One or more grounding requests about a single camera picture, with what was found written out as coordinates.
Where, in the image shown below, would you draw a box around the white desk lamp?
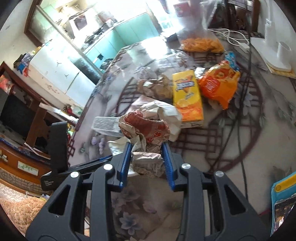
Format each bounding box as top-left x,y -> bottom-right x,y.
250,19 -> 292,72

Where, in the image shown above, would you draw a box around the silver foil ball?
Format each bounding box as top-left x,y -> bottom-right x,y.
137,74 -> 173,100

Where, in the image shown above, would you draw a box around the blue yellow toy pad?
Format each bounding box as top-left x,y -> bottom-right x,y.
270,172 -> 296,235

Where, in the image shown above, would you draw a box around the red paper wrapper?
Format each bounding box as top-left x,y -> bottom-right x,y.
118,110 -> 171,146

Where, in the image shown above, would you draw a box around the brown paper wrapper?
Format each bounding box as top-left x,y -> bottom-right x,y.
132,152 -> 165,178

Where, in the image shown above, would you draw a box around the wooden chair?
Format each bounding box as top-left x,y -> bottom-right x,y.
24,102 -> 78,149

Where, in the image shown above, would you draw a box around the orange snack bag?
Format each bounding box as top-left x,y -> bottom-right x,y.
198,60 -> 240,110

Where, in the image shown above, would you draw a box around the floral tablecloth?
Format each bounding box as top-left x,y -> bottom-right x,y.
69,37 -> 295,240

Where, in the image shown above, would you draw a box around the clear plastic zip bag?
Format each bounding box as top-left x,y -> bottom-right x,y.
174,1 -> 224,53

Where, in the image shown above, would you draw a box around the white refrigerator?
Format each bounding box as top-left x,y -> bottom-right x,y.
28,39 -> 100,108

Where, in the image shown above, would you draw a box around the teal kitchen cabinets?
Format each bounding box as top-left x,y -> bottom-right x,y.
83,13 -> 159,68

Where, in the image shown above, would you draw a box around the yellow drink carton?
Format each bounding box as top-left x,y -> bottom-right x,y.
172,70 -> 204,122

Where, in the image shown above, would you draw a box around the white charger cable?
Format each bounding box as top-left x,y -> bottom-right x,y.
208,28 -> 251,54

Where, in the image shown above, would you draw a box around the pink strawberry milk carton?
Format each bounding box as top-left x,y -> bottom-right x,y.
130,95 -> 204,142

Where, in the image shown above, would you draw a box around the orange furry sleeve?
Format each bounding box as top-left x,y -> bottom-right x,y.
1,197 -> 46,235

